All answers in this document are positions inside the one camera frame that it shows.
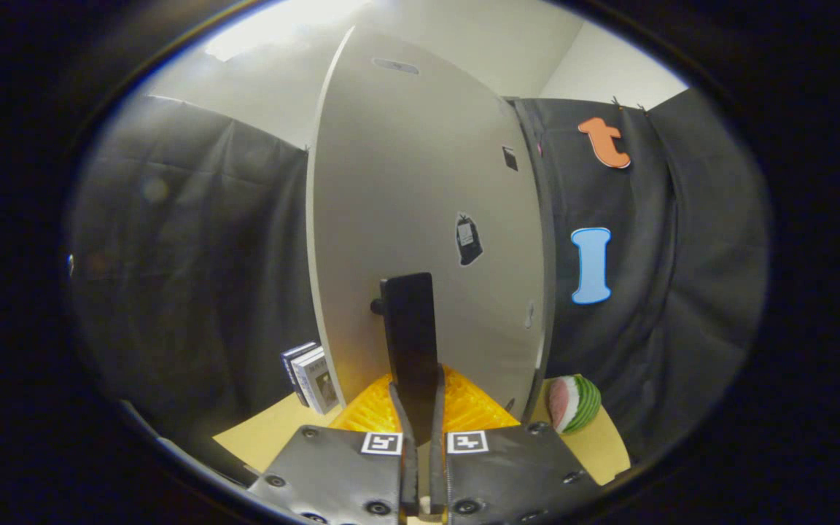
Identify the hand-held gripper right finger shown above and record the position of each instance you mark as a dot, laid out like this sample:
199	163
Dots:
438	452

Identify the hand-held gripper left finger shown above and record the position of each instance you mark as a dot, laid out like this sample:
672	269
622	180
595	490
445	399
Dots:
404	430

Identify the grey shoe cabinet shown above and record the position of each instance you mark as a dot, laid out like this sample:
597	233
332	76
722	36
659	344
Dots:
547	255

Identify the white shoe cabinet door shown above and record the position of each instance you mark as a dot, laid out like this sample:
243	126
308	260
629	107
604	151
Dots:
405	182

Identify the grey cover book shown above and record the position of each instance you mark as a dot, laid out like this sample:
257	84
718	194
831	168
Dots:
321	386

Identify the dark blue book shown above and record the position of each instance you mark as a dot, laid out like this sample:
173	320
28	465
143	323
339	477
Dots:
290	361

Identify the watermelon slice toy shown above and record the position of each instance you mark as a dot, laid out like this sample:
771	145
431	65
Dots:
580	405

